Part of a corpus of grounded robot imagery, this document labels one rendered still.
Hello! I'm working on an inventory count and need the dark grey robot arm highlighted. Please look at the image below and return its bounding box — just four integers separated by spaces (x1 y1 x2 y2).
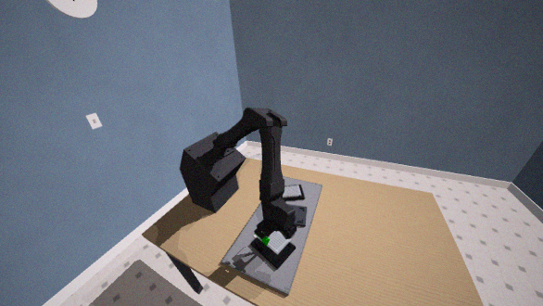
198 108 297 239

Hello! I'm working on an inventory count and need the white well plate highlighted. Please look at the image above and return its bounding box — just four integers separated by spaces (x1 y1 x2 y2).
283 185 301 198
267 231 291 255

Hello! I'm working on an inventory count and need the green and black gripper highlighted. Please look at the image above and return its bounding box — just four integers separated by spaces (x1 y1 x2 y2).
254 215 272 246

